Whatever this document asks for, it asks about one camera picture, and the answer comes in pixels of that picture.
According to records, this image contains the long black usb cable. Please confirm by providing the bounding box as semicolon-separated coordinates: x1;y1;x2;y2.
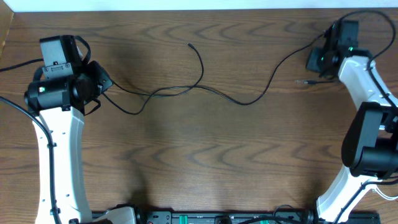
110;30;340;106

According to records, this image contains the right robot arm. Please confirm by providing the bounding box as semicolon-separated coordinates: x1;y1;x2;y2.
307;20;397;223

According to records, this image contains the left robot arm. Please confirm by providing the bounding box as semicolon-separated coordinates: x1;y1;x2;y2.
24;35;112;223

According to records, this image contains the wooden side panel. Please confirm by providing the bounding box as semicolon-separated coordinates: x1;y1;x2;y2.
0;0;14;55

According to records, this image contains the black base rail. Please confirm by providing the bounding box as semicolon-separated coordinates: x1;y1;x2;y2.
91;203;382;224

